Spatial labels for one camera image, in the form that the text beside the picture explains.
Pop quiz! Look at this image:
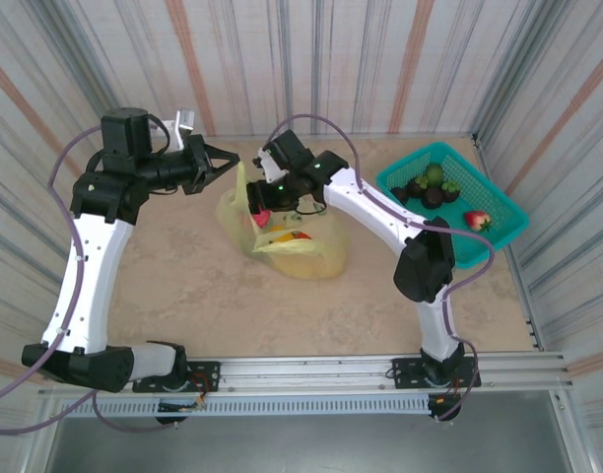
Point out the teal plastic basket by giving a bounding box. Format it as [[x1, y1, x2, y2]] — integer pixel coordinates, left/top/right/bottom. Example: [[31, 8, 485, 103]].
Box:
[[376, 141, 531, 271]]

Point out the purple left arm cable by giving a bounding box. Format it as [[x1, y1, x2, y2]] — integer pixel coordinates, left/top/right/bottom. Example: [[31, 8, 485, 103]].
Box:
[[0, 125, 177, 436]]

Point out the aluminium mounting rail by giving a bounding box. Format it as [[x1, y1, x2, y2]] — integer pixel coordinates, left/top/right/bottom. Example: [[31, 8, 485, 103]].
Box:
[[37, 350, 576, 396]]

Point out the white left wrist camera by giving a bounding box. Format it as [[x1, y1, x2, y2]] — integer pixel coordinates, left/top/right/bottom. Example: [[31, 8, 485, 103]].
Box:
[[162, 107, 196, 150]]

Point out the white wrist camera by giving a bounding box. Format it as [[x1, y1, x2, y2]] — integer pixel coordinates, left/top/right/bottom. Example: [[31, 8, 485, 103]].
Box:
[[162, 107, 196, 150], [253, 146, 284, 187]]

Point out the red fake strawberry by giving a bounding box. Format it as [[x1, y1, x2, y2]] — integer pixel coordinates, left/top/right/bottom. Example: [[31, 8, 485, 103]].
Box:
[[462, 210, 493, 234]]

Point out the slotted grey cable duct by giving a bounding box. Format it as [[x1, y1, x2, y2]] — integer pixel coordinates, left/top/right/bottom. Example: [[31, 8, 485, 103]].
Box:
[[59, 396, 432, 418]]

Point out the thin black camera cable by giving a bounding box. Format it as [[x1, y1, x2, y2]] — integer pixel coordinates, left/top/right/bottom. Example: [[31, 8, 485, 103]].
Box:
[[146, 113, 172, 154], [294, 199, 329, 219]]

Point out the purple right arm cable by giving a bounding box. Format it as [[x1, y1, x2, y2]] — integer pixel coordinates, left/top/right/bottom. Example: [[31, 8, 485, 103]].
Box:
[[269, 113, 498, 423]]

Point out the yellow plastic bag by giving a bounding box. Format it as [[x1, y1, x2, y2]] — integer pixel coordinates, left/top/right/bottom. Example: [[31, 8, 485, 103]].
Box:
[[216, 162, 352, 282]]

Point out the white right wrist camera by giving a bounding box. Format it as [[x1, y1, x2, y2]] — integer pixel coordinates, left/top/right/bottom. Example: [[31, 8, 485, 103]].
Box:
[[253, 146, 284, 187]]

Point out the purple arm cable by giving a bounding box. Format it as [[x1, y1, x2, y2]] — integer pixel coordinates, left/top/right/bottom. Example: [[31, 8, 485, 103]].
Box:
[[269, 113, 498, 423], [0, 125, 177, 436]]

